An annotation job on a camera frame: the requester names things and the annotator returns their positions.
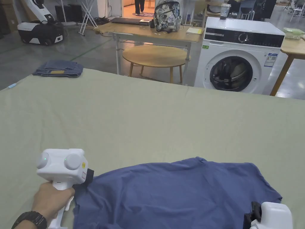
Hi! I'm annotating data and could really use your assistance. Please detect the white washing machine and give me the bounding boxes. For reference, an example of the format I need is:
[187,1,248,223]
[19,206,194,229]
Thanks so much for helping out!
[194,3,286,96]

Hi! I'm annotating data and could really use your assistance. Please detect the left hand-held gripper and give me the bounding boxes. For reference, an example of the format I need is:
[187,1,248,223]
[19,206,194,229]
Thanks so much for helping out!
[36,149,95,229]

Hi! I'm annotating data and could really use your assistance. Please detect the white and black robot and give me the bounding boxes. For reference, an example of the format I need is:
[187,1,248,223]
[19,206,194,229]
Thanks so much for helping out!
[17,0,65,46]

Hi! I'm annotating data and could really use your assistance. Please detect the rectangular wooden table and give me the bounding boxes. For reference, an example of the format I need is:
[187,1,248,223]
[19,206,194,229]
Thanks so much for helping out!
[94,0,206,84]

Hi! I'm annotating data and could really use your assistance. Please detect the bed with pale green sheet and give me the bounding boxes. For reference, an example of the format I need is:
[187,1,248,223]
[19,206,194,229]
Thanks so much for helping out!
[0,68,305,229]

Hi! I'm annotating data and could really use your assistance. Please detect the white folding stand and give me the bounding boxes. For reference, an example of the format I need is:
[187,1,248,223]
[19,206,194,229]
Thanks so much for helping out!
[76,0,98,37]

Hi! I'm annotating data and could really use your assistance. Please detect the light wooden table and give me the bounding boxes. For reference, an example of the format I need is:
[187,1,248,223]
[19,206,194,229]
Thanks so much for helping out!
[270,27,305,97]

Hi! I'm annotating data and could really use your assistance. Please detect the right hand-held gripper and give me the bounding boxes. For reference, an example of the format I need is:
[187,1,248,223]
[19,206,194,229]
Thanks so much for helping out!
[244,201,293,229]

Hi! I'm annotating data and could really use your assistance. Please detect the dark blue shirt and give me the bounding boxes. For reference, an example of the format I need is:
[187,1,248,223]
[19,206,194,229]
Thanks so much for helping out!
[72,157,283,229]

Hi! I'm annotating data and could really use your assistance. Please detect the person's left hand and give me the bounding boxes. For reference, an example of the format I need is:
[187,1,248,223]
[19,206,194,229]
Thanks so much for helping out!
[32,182,76,224]

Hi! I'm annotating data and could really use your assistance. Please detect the folded blue jeans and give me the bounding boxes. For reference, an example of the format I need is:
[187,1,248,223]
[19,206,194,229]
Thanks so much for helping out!
[32,60,84,78]

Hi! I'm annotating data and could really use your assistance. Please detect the round wooden table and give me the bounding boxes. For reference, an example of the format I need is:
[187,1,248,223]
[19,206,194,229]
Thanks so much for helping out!
[122,45,191,84]

